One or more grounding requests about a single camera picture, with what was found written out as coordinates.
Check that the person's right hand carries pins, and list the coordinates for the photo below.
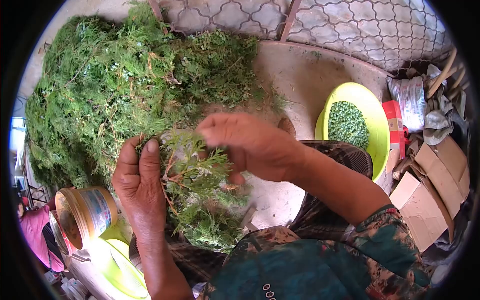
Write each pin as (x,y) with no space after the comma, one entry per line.
(258,150)

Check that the person's left hand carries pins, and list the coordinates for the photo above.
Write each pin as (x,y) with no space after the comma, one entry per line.
(140,195)

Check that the person's right thumb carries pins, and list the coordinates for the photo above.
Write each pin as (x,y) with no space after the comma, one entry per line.
(235,177)

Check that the person's left thumb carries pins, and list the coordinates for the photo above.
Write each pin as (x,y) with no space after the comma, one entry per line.
(152,157)

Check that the person's left index finger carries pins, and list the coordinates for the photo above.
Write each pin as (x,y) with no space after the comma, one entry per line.
(128,153)

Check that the person's right fingers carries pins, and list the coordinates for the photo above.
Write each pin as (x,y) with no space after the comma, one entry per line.
(215,131)

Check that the green cypress sprig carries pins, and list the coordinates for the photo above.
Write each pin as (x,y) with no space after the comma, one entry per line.
(198,180)

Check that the pile of green cypress branches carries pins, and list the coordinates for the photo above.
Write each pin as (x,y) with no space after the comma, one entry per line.
(123,86)

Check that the plastic tub with printed label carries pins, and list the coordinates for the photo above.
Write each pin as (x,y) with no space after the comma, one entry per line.
(93,213)

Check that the yellow-green plastic basin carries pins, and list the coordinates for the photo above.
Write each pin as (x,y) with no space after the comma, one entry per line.
(377,123)
(122,270)

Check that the person's body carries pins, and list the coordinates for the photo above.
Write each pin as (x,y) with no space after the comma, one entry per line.
(311,266)

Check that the heap of green seeds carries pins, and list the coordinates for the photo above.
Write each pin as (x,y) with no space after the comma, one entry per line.
(348,125)

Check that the red carton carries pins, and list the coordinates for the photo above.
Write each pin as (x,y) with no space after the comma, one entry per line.
(394,123)

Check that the metal lattice fence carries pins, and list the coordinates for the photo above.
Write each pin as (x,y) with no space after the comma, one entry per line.
(356,26)

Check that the white printed plastic bag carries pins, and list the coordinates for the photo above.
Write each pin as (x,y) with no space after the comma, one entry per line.
(410,101)

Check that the flattened cardboard boxes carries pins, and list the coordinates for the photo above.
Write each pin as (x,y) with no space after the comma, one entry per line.
(431,191)

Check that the crumpled grey bag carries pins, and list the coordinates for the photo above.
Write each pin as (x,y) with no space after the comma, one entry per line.
(438,125)

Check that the wooden sticks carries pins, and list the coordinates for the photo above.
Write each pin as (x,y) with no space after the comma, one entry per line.
(444,75)

